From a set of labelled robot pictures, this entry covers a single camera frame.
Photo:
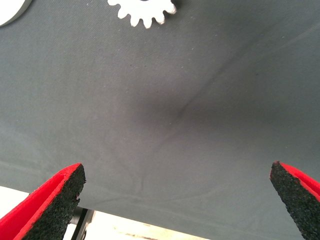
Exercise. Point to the small steel planetary gear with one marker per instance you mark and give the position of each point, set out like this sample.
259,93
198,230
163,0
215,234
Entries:
140,12

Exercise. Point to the round metal carrier plate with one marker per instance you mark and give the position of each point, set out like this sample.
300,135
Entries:
10,10

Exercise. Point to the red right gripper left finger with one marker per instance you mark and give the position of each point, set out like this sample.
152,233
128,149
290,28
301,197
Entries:
50,215

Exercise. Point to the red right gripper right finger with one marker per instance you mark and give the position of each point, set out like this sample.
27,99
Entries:
300,205

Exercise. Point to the dark grey table cloth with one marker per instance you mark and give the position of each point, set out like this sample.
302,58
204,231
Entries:
160,100

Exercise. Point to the black metal frame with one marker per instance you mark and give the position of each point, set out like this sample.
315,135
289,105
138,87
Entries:
81,225

